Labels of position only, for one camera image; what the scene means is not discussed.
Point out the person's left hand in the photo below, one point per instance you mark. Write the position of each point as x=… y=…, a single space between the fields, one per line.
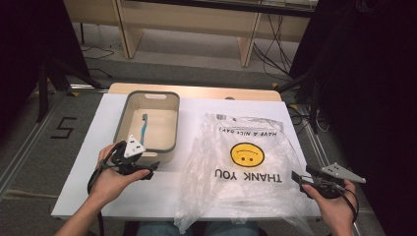
x=108 y=185

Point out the dark curtain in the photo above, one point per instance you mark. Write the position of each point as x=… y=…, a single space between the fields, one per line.
x=377 y=82
x=32 y=32

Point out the person's right hand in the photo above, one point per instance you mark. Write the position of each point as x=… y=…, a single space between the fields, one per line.
x=336 y=209

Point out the blue toothbrush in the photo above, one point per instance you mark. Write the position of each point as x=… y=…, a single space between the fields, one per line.
x=143 y=128

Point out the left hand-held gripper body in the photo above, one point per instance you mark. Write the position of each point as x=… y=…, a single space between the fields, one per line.
x=131 y=149

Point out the black tripod stand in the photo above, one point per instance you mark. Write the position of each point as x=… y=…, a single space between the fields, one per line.
x=42 y=98

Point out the white board sheet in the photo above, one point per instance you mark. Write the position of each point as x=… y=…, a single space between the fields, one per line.
x=108 y=131

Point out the clear plastic bag yellow smiley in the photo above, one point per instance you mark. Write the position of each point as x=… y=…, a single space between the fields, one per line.
x=246 y=190

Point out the light wooden desk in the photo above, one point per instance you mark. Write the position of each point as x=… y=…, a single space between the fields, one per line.
x=190 y=16

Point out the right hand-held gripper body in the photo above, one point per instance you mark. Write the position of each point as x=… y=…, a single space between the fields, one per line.
x=337 y=172

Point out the black metal stand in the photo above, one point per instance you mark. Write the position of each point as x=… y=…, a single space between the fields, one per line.
x=314 y=105

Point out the beige storage bin grey rim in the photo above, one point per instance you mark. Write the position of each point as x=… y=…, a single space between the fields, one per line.
x=160 y=128

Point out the metal floor rail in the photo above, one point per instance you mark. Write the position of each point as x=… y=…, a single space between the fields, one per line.
x=23 y=157
x=323 y=157

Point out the person's blue jeans legs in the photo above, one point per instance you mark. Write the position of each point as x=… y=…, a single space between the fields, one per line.
x=157 y=229

